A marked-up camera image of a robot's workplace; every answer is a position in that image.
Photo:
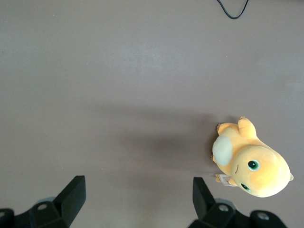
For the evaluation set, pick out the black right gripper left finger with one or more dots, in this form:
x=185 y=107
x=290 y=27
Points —
x=66 y=204

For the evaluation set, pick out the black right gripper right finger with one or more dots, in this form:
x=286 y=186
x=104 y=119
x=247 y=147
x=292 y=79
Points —
x=213 y=213

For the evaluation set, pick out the orange plush toy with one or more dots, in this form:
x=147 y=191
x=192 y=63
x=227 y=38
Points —
x=259 y=171

